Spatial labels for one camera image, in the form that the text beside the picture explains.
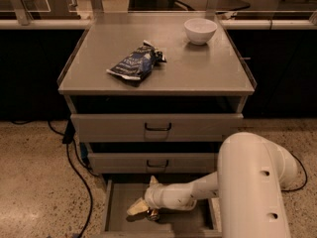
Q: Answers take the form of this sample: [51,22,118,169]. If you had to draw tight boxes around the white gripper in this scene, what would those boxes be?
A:
[127,176,164,216]

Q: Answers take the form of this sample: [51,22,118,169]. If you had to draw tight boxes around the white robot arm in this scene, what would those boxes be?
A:
[127,132,298,238]

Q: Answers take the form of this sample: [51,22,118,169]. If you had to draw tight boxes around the grey middle drawer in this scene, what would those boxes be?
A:
[88,153,217,174]

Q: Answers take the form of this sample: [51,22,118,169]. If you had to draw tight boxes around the grey drawer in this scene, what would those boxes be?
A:
[93,175,222,238]
[88,153,217,174]
[71,113,243,143]

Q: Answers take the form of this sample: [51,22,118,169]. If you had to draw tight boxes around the grey bottom drawer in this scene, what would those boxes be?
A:
[93,175,222,238]

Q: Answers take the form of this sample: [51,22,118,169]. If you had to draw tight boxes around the grey top drawer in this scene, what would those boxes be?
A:
[71,113,243,143]

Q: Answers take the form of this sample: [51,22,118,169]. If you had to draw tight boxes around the grey drawer cabinet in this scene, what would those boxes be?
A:
[56,11,258,238]

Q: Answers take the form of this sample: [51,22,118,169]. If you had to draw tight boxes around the black power adapter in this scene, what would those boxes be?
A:
[62,120,75,144]

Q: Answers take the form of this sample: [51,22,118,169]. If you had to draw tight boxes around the blue chip bag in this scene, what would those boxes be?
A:
[107,41,166,81]

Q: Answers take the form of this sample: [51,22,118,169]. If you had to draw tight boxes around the white ceramic bowl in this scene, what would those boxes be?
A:
[184,18,217,45]

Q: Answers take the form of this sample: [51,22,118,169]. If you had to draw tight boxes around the black office chair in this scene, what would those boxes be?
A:
[168,0,251,13]

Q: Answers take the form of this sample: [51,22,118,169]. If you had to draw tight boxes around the black cable left floor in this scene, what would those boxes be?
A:
[9,118,101,238]

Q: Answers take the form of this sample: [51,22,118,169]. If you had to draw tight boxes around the black cable floor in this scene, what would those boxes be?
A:
[9,118,101,238]
[280,152,309,193]

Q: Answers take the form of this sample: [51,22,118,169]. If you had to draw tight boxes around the black cable right floor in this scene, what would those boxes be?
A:
[280,152,309,193]

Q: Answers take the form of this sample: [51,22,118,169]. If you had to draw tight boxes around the white horizontal rail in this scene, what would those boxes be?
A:
[0,20,317,30]

